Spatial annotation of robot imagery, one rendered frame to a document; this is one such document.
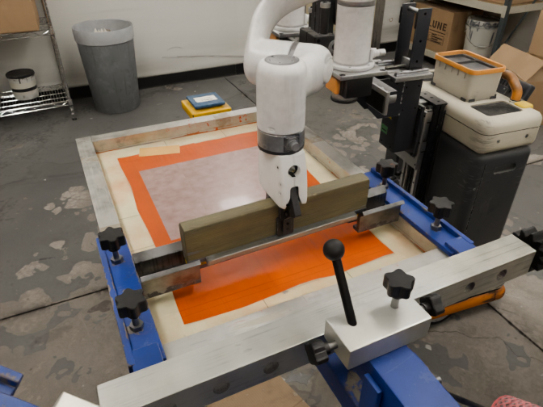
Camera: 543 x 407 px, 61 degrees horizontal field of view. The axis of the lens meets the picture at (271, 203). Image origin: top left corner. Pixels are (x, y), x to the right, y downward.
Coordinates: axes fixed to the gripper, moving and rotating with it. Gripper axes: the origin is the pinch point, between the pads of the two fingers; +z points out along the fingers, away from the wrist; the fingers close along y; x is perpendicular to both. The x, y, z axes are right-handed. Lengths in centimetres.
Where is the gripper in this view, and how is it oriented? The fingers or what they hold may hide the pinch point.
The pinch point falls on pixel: (279, 219)
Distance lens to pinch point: 82.7
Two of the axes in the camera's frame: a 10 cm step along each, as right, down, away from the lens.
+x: -9.0, 2.5, -3.5
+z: 0.0, 8.2, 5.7
